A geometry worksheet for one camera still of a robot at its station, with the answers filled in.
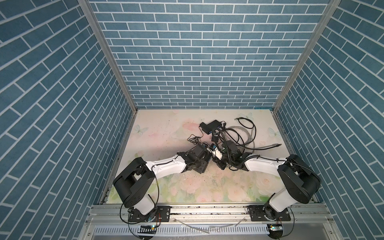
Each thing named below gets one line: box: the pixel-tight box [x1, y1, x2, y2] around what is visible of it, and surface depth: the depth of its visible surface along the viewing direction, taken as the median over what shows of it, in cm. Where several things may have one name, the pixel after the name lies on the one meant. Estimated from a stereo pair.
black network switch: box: [200, 119, 222, 135], surface depth 110 cm
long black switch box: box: [192, 159, 211, 174], surface depth 80 cm
